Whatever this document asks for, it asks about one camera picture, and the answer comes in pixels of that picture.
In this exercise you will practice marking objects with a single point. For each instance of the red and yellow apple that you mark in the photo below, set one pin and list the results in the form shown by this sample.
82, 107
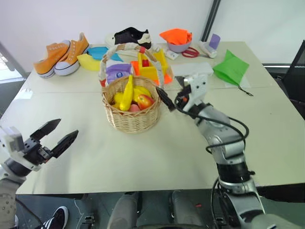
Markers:
145, 102

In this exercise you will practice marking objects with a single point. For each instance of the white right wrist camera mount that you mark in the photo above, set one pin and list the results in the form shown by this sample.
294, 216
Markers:
199, 89

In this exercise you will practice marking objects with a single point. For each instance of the blue cloth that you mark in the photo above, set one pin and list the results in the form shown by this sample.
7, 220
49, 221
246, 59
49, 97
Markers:
97, 52

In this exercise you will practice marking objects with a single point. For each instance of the red scissors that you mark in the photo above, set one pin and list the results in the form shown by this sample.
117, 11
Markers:
190, 52

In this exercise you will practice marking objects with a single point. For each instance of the white flat box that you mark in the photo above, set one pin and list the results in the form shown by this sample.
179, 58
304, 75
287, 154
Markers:
193, 68

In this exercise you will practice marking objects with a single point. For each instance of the orange plastic tray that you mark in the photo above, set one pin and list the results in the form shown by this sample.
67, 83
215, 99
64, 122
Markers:
135, 68

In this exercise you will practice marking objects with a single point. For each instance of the purple cup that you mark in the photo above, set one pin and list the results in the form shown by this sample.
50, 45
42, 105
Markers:
116, 71

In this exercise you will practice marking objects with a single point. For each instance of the pink fruit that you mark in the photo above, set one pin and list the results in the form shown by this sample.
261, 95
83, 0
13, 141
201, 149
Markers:
134, 108

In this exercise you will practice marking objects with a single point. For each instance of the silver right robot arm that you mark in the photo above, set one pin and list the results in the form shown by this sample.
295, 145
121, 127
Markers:
228, 148

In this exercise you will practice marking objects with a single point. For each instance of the black office chair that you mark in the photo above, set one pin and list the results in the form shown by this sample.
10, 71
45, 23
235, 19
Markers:
294, 76

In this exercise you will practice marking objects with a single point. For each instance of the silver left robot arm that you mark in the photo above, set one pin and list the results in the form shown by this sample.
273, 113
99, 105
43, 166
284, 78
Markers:
14, 168

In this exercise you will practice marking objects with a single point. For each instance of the orange cloth bag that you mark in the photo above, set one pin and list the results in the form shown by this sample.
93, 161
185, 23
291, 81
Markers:
175, 35

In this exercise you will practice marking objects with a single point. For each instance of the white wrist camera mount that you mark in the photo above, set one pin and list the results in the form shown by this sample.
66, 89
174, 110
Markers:
199, 89
13, 143

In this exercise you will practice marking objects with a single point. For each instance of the purple bowl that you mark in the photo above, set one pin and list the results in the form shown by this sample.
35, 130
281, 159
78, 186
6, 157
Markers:
178, 47

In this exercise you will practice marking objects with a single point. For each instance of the small yellow lemon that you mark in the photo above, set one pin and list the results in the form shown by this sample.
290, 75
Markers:
118, 99

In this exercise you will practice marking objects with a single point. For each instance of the white tube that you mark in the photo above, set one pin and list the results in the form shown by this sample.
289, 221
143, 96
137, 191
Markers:
206, 50

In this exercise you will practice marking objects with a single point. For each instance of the yellow orange toy blocks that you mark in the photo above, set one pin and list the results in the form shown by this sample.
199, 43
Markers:
149, 70

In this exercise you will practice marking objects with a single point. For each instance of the yellow mango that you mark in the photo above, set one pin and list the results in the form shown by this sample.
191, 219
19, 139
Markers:
143, 91

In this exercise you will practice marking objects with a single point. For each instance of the small red block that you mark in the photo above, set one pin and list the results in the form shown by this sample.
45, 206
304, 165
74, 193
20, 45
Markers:
145, 63

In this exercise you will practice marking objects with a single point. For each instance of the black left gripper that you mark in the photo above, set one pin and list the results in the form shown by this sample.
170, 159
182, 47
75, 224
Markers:
34, 149

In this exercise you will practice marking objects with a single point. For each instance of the small white packet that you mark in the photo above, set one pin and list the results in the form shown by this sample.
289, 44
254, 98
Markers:
171, 55

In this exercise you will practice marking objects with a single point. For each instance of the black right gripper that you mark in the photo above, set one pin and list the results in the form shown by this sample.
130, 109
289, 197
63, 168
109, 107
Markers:
183, 95

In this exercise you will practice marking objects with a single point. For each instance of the orange canvas sneaker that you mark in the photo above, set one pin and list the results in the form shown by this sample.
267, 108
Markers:
71, 56
48, 60

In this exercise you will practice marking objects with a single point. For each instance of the yellow banana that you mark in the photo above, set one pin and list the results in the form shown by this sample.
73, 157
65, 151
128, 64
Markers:
127, 93

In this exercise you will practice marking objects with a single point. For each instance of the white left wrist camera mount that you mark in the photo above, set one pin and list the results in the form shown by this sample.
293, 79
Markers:
13, 143

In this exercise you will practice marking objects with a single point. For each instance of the black sneaker with white stripes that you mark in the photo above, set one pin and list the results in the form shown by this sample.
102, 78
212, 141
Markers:
56, 218

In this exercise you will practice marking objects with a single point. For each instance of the grey metal pillar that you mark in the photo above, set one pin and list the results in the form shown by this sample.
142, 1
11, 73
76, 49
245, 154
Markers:
210, 19

